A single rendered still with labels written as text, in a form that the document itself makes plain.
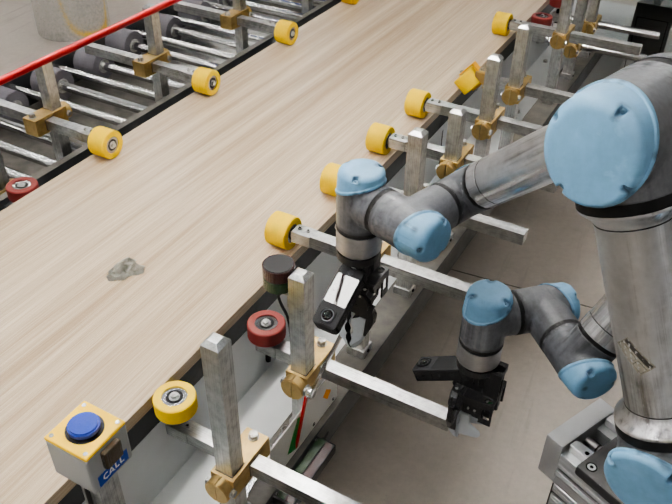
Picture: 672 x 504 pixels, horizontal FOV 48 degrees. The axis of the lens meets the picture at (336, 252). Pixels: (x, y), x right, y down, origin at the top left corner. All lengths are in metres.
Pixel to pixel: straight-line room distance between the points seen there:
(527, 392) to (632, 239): 1.92
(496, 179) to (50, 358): 0.93
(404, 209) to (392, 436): 1.52
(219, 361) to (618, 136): 0.68
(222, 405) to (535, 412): 1.61
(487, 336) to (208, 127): 1.27
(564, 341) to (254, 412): 0.81
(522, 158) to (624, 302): 0.28
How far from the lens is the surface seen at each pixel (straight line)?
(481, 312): 1.23
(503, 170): 1.10
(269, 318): 1.58
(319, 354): 1.55
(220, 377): 1.21
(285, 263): 1.38
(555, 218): 3.60
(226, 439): 1.32
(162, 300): 1.66
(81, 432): 1.00
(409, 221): 1.09
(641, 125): 0.79
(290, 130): 2.25
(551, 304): 1.28
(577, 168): 0.82
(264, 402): 1.80
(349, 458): 2.48
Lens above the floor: 1.97
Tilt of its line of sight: 38 degrees down
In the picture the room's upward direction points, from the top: 1 degrees clockwise
